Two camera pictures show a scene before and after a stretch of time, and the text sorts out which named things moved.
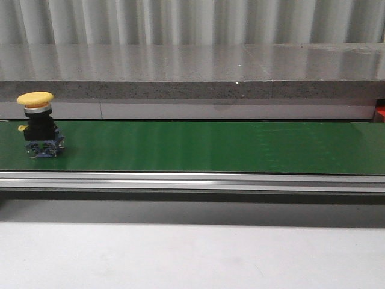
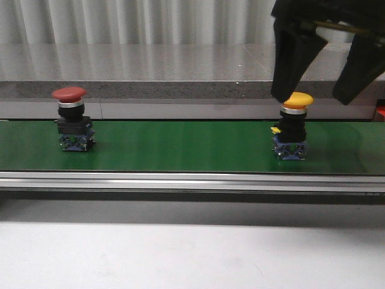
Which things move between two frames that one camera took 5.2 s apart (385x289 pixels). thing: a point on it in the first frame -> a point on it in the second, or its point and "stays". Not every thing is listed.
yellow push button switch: [42, 138] -> [290, 142]
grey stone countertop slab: [194, 71] stays
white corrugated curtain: [52, 22] stays
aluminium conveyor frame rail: [189, 181] stays
